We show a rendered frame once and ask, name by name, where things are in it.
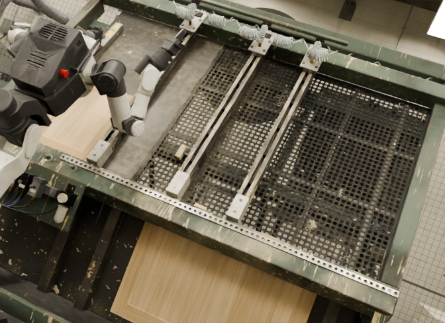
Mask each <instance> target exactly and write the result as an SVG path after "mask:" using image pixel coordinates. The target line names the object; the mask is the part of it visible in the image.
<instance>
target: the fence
mask: <svg viewBox="0 0 445 323"><path fill-rule="evenodd" d="M116 24H120V27H118V29H116V30H115V29H113V27H114V26H115V25H116ZM110 30H111V31H113V32H114V33H113V34H112V35H111V36H110V37H109V36H106V35H107V33H108V32H109V31H110ZM123 30H124V27H123V24H121V23H117V22H116V23H115V24H114V25H113V26H112V27H111V28H110V29H109V30H108V31H107V32H106V33H105V39H102V41H101V45H102V46H103V47H102V49H100V51H98V53H97V54H96V55H95V56H94V59H95V61H97V60H98V58H99V57H100V56H101V55H102V54H103V52H104V51H105V50H106V49H107V48H108V47H109V46H110V45H111V44H112V42H113V41H114V40H115V39H116V38H117V36H118V35H119V34H120V33H121V32H122V31H123Z"/></svg>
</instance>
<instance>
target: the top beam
mask: <svg viewBox="0 0 445 323"><path fill-rule="evenodd" d="M103 2H104V4H105V5H109V6H112V7H115V8H118V9H121V10H124V11H128V12H130V13H134V14H136V15H140V16H143V17H146V18H149V19H152V20H155V21H159V22H161V23H165V24H168V25H171V26H175V27H178V28H179V26H180V25H181V24H182V22H183V21H184V20H183V19H181V18H179V17H178V16H177V15H175V9H176V7H175V5H174V3H173V2H171V1H168V0H103ZM208 20H209V16H208V15H207V17H206V18H205V20H204V21H203V22H202V23H201V24H200V26H199V27H198V29H197V33H198V34H200V35H202V36H206V37H209V38H212V39H215V40H218V41H221V42H225V43H227V44H231V45H233V46H237V47H240V48H243V49H246V50H248V49H249V47H250V45H251V44H252V43H253V40H247V39H245V38H243V37H242V36H240V35H239V34H238V31H239V28H240V27H239V25H238V23H237V22H236V21H230V22H227V23H226V25H225V26H224V27H222V28H221V27H220V28H219V27H217V26H213V25H211V24H209V23H208ZM273 42H274V41H273ZM273 42H272V44H271V46H270V47H269V49H268V51H267V52H266V56H268V57H271V58H275V59H277V60H281V61H283V62H287V63H290V64H293V65H296V66H300V64H301V62H302V61H303V58H304V57H305V54H306V53H307V50H308V49H307V47H306V45H305V43H304V42H297V43H294V44H292V47H291V48H289V49H288V48H287V49H285V48H281V47H278V46H276V45H275V44H274V43H273ZM317 72H319V73H322V74H325V75H328V76H331V77H335V78H337V79H341V80H343V81H347V82H349V83H353V84H356V85H359V86H362V87H365V88H368V89H372V90H374V91H378V92H380V93H385V94H387V95H390V96H393V97H396V98H400V99H403V100H406V101H409V102H412V103H416V104H418V105H422V106H424V107H428V108H430V109H431V108H432V107H433V104H437V103H439V104H441V105H445V85H441V84H439V83H435V82H432V81H429V80H425V79H422V78H419V77H415V76H413V75H409V74H406V73H403V72H400V71H396V70H394V69H389V68H386V67H383V66H379V65H376V64H373V63H370V62H366V61H363V60H359V59H357V58H353V57H350V56H347V55H344V54H340V53H338V52H337V53H334V54H332V55H330V56H328V60H325V62H324V61H322V63H321V65H320V67H319V69H318V71H317Z"/></svg>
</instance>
